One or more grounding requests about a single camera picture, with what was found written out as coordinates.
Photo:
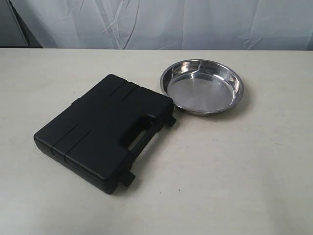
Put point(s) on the black plastic tool case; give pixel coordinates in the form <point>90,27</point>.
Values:
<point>100,135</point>

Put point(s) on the round stainless steel tray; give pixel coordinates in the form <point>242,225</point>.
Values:
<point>202,87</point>

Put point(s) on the white backdrop curtain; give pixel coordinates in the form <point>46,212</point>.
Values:
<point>170,24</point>

